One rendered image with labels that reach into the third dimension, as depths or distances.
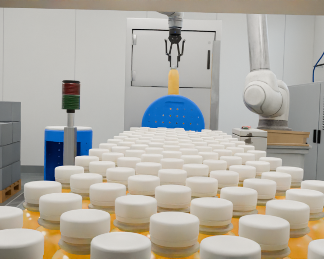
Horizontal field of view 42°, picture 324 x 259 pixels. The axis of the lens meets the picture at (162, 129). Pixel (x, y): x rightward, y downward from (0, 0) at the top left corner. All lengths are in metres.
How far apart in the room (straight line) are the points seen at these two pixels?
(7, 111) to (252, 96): 4.02
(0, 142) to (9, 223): 4.92
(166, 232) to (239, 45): 7.01
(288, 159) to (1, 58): 5.85
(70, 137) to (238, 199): 1.10
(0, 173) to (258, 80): 3.79
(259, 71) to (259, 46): 0.13
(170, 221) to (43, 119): 6.91
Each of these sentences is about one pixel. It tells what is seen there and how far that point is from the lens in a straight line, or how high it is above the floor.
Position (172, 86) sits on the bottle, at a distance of 2.65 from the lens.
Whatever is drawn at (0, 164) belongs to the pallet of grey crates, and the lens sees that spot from 5.31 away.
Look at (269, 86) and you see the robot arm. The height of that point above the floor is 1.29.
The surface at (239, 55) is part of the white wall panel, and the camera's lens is 7.28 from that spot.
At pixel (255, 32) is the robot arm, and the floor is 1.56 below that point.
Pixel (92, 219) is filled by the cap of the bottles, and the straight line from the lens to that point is 0.33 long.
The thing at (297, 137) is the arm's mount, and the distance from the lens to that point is 2.25.
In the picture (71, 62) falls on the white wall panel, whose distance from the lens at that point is 7.17.
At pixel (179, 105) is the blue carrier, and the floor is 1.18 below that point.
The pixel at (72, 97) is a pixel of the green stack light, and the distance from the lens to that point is 1.48.
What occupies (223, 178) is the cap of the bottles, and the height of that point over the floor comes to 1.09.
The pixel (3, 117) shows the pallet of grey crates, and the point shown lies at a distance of 5.67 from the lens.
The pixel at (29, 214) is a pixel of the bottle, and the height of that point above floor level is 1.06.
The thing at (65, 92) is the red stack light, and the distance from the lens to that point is 1.48.
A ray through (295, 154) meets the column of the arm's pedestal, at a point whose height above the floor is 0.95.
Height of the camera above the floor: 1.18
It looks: 3 degrees down
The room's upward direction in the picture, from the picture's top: 2 degrees clockwise
